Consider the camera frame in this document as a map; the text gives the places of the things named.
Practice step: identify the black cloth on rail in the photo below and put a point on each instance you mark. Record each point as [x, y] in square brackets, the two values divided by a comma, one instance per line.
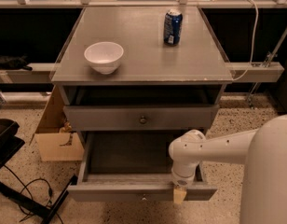
[14, 63]

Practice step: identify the grey drawer cabinet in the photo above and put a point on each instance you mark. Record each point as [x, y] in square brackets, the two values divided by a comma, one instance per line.
[151, 72]

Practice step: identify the white bowl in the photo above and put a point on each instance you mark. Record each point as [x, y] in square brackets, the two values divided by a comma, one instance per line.
[104, 57]

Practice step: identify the grey drawer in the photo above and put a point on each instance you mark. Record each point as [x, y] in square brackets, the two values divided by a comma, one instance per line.
[140, 117]
[125, 166]

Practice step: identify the cardboard box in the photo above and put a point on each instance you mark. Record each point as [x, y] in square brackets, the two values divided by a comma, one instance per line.
[54, 135]

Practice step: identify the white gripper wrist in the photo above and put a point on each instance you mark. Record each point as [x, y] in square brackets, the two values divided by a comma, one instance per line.
[182, 181]

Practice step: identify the grey metal rail frame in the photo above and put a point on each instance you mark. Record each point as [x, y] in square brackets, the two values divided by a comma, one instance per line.
[43, 32]

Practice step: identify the blue soda can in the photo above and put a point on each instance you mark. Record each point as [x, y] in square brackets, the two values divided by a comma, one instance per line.
[172, 27]

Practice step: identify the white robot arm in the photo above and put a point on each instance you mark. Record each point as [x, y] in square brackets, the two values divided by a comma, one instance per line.
[262, 152]

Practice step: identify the grey top drawer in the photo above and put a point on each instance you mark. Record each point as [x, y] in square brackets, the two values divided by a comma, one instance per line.
[140, 117]

